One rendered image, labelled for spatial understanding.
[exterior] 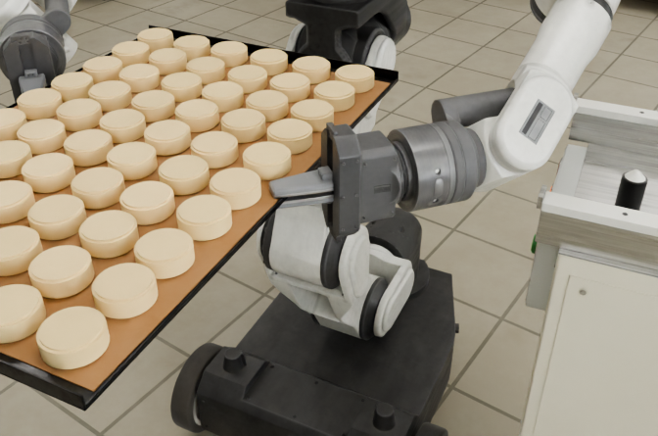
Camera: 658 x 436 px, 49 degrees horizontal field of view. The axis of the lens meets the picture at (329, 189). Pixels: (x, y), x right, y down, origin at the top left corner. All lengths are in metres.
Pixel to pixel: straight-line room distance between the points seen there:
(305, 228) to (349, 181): 0.57
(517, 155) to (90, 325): 0.44
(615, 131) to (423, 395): 0.74
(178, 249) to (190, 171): 0.13
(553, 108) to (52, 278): 0.51
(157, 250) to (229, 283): 1.55
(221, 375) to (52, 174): 0.94
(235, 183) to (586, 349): 0.54
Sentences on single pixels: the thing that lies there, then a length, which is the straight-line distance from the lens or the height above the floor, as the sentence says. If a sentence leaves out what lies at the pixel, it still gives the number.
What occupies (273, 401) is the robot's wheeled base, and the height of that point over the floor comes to 0.19.
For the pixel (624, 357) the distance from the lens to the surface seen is 1.04.
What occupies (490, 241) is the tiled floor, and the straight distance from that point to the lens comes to 2.38.
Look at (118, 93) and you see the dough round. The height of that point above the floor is 1.02.
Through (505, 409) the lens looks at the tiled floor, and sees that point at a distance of 1.88.
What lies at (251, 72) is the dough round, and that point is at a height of 1.02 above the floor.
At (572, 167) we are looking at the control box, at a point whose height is 0.84.
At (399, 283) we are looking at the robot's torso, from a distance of 1.67.
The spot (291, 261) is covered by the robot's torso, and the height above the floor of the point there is 0.58.
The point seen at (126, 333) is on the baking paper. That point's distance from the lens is 0.59.
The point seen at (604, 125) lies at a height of 0.87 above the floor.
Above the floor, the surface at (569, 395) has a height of 0.61.
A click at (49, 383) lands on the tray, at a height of 1.01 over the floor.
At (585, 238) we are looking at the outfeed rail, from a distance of 0.95.
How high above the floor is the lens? 1.40
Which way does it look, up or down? 33 degrees down
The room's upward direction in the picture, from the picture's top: straight up
